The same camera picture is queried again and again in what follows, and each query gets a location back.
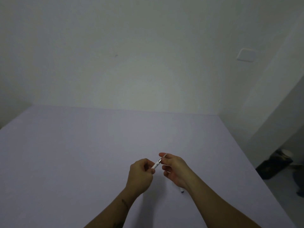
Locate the white pen body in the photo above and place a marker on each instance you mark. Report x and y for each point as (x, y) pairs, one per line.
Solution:
(155, 166)

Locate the person's left hand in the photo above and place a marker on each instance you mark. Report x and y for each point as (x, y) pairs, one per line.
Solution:
(139, 176)

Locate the thin pen refill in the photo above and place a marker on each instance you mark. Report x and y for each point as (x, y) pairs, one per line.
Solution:
(182, 192)

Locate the black trash bin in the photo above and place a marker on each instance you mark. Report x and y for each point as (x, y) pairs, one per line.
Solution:
(273, 166)

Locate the person's right forearm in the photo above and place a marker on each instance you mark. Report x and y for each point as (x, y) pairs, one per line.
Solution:
(213, 204)

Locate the person's right hand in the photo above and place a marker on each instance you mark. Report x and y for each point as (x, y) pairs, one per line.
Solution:
(179, 172)

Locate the person's left forearm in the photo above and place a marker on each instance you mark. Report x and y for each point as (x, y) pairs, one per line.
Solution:
(111, 211)

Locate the white wall switch plate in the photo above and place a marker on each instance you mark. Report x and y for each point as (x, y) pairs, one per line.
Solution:
(247, 55)

